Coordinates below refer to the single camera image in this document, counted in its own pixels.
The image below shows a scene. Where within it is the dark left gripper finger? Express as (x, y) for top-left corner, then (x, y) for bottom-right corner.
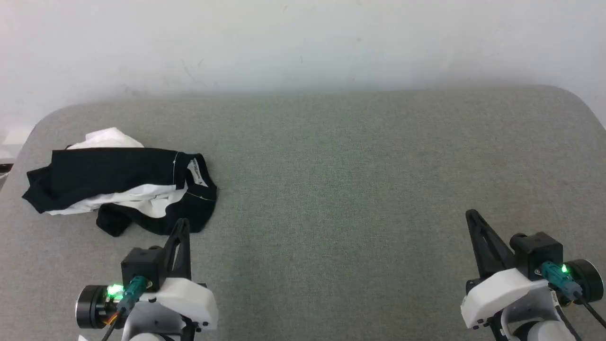
(163, 218), (192, 280)

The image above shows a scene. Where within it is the teal-plug camera cable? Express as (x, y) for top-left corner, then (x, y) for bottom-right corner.
(540, 262), (606, 328)
(102, 276), (148, 341)

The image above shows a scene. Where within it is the black and white garment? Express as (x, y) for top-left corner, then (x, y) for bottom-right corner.
(22, 127), (218, 237)

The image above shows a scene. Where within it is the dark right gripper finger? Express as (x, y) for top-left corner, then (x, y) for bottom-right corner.
(465, 209), (517, 281)

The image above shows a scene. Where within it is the teal-plug right camera cable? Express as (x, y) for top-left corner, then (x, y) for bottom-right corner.
(540, 262), (606, 328)

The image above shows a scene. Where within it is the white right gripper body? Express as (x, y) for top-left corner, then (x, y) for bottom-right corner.
(460, 268), (551, 330)

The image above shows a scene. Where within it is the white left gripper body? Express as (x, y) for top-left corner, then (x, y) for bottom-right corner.
(141, 277), (219, 331)

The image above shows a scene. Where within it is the teal-plug left camera cable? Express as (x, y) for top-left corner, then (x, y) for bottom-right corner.
(102, 276), (148, 341)

